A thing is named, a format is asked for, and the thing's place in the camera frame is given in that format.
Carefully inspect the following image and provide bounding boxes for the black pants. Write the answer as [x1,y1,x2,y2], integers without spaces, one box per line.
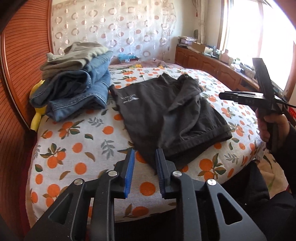
[109,73,232,168]

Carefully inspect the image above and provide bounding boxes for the person's right hand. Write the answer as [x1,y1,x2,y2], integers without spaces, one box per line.
[255,109,290,146]

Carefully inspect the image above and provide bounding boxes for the white jug bottle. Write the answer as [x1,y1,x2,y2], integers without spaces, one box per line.
[219,49,229,64]

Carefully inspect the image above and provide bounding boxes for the window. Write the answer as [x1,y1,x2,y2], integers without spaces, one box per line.
[218,1,295,98]

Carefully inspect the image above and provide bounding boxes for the cardboard box on cabinet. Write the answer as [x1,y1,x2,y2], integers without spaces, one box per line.
[191,42,206,53]

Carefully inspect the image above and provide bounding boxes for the wooden sideboard cabinet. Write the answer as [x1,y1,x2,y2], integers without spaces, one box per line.
[175,46,259,92]

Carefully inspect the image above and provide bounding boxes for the person's dark clothed body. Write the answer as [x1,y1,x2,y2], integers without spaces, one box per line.
[115,123,295,240]

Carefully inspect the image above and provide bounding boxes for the stack of books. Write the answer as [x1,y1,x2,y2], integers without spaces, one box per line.
[178,36,197,46]

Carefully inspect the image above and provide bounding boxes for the floral pink blanket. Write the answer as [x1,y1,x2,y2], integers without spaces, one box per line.
[108,60,182,70]

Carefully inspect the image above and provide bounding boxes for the dark blue folded jeans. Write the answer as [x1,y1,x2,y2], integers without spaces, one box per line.
[30,68,111,121]

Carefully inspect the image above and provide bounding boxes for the window curtain drape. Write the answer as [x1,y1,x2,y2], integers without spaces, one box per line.
[192,0,208,44]

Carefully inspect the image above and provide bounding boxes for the yellow plush toy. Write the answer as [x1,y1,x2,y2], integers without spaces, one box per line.
[29,80,47,132]

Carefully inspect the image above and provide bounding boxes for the box with blue cloth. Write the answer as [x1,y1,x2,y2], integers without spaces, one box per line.
[117,53,139,63]

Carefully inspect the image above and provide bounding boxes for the light blue folded jeans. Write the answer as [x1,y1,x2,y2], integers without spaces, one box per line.
[83,51,113,81]

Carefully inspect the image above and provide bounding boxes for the circle-pattern sheer curtain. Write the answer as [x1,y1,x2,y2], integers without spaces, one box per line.
[51,1,177,62]

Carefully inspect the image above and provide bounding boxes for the beige folded pants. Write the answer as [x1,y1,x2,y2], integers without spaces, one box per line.
[40,42,113,79]

